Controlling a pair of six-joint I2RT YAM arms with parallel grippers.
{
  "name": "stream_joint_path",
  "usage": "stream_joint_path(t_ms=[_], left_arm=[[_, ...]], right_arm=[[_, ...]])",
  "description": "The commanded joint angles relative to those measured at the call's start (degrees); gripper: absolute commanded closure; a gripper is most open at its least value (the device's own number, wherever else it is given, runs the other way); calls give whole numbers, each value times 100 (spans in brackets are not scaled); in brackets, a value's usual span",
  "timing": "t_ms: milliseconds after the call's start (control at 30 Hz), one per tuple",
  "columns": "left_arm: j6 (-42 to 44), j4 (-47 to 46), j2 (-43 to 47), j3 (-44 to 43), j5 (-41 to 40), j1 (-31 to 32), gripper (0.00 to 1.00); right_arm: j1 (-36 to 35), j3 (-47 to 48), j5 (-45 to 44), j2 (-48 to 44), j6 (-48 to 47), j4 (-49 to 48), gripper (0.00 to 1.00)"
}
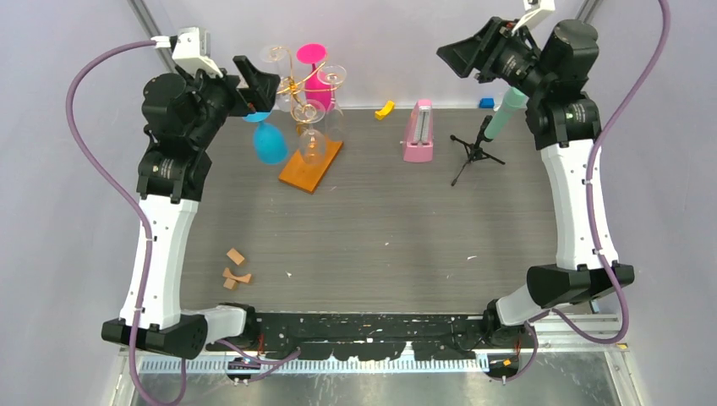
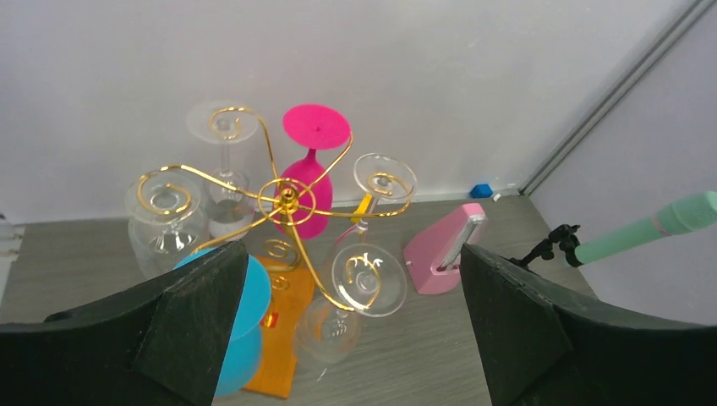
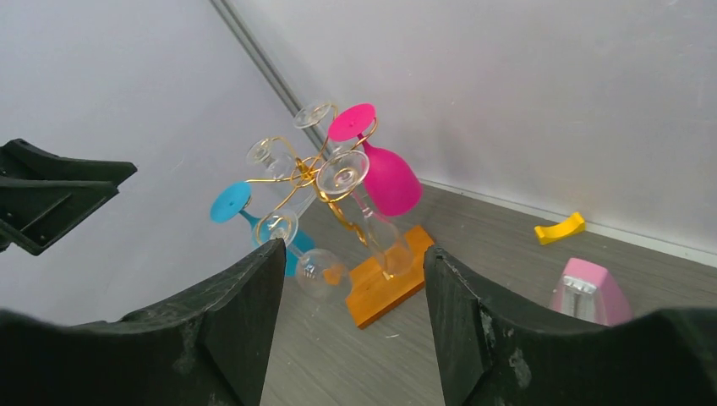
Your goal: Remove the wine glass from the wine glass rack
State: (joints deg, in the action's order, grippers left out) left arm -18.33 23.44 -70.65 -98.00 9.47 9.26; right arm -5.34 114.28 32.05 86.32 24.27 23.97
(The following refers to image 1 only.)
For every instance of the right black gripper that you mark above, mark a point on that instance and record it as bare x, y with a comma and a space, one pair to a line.
481, 51

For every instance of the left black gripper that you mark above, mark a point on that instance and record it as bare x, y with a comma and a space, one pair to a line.
262, 85

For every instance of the blue wine glass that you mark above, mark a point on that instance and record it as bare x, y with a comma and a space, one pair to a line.
269, 142

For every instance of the clear wine glass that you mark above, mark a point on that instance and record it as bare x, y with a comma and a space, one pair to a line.
333, 76
311, 141
281, 61

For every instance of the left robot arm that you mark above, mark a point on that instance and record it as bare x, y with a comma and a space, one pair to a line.
183, 114

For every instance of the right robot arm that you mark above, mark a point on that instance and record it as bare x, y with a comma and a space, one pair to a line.
566, 127

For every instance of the clear wine glass back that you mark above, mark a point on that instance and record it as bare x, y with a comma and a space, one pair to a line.
281, 61

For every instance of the pink wine glass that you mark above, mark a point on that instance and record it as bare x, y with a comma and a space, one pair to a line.
317, 93

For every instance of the orange wooden rack base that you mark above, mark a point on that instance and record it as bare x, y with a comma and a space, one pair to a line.
306, 177

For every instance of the blue block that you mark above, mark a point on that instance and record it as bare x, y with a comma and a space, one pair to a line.
487, 103

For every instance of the black tripod mic stand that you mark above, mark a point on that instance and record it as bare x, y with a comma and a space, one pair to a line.
475, 152

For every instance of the yellow block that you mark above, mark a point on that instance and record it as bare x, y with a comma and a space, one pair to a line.
385, 111

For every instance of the curved wooden block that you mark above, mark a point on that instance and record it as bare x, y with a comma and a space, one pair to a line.
241, 279

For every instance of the small wooden block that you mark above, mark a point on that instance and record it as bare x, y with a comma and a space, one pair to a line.
230, 284

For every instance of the gold wire glass rack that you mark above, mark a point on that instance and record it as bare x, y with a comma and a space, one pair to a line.
300, 75

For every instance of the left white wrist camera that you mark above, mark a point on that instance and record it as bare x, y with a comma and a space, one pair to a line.
190, 51

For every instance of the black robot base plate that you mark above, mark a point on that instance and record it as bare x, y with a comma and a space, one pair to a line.
377, 336

